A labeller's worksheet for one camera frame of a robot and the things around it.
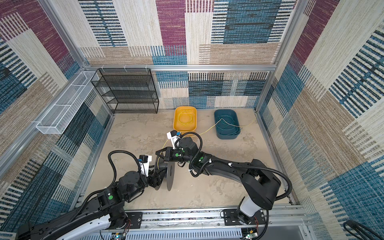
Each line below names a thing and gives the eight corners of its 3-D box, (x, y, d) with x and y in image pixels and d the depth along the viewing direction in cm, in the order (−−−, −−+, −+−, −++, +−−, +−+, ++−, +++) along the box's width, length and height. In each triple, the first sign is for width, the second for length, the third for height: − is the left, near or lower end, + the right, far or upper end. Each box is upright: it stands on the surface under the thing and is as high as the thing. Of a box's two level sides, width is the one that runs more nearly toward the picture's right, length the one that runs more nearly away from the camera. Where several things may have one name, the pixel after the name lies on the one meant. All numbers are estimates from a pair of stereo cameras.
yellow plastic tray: (172, 134, 108) (171, 128, 103) (174, 112, 122) (173, 106, 117) (196, 134, 108) (197, 128, 103) (196, 112, 122) (196, 106, 117)
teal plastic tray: (216, 139, 105) (217, 134, 100) (213, 113, 120) (214, 108, 115) (240, 139, 105) (242, 134, 100) (234, 113, 120) (236, 108, 115)
